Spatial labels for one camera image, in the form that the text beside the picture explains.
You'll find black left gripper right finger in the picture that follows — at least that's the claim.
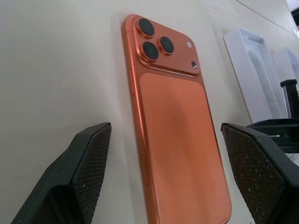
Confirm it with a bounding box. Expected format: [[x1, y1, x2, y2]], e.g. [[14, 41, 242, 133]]
[[220, 122, 299, 224]]

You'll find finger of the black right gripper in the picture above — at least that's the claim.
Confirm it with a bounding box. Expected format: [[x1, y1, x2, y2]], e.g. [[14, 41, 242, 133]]
[[280, 79, 299, 120], [246, 118, 299, 153]]

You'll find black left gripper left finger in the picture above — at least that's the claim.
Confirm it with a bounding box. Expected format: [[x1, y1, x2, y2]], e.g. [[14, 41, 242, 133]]
[[10, 122, 113, 224]]

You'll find orange smartphone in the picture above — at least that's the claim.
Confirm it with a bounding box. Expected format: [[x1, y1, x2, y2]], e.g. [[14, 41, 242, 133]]
[[121, 14, 235, 224]]

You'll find dark background object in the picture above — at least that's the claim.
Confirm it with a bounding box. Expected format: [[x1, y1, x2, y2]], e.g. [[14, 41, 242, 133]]
[[289, 0, 299, 26]]

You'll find white phone box base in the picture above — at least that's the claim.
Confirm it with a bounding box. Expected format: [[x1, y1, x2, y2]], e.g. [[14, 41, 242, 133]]
[[223, 26, 288, 124]]

